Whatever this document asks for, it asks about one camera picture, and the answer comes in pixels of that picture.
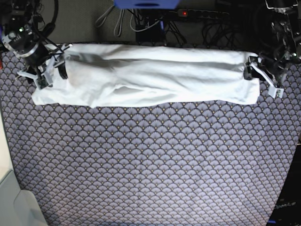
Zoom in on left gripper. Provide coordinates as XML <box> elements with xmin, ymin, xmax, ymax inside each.
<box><xmin>244</xmin><ymin>53</ymin><xmax>290</xmax><ymax>87</ymax></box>

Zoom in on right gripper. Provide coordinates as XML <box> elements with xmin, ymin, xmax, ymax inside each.
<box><xmin>15</xmin><ymin>42</ymin><xmax>68</xmax><ymax>80</ymax></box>

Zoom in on white T-shirt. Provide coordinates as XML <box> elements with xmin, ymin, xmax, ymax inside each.
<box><xmin>32</xmin><ymin>44</ymin><xmax>260</xmax><ymax>108</ymax></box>

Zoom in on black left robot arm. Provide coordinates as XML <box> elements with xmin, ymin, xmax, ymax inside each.
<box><xmin>242</xmin><ymin>0</ymin><xmax>301</xmax><ymax>88</ymax></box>

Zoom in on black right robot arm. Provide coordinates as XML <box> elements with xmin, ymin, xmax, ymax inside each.
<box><xmin>0</xmin><ymin>0</ymin><xmax>68</xmax><ymax>86</ymax></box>

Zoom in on black power strip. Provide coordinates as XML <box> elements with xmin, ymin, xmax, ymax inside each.
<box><xmin>177</xmin><ymin>9</ymin><xmax>230</xmax><ymax>19</ymax></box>

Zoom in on blue box overhead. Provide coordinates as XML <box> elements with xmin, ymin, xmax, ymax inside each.
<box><xmin>114</xmin><ymin>0</ymin><xmax>180</xmax><ymax>9</ymax></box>

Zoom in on black box under table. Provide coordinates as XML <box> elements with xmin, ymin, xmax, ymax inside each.
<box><xmin>135</xmin><ymin>24</ymin><xmax>165</xmax><ymax>42</ymax></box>

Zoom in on patterned purple table cloth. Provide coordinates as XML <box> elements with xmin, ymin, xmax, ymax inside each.
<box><xmin>0</xmin><ymin>52</ymin><xmax>301</xmax><ymax>226</ymax></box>

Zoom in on grey plastic bin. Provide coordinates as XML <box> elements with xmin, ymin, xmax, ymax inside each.
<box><xmin>0</xmin><ymin>168</ymin><xmax>47</xmax><ymax>226</ymax></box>

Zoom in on grey looped cable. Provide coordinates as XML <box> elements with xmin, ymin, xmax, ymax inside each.
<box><xmin>95</xmin><ymin>7</ymin><xmax>125</xmax><ymax>37</ymax></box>

